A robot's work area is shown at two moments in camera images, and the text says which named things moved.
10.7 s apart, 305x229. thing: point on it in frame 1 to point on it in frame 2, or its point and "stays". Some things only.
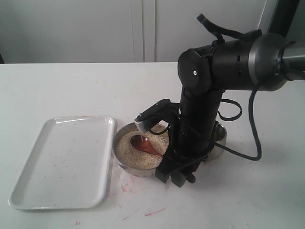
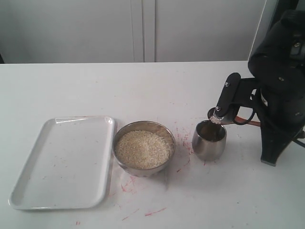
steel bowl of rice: (132, 161) stays
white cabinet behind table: (117, 31) stays
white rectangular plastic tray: (70, 166) stays
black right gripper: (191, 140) to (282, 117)
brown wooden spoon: (142, 142) to (210, 115)
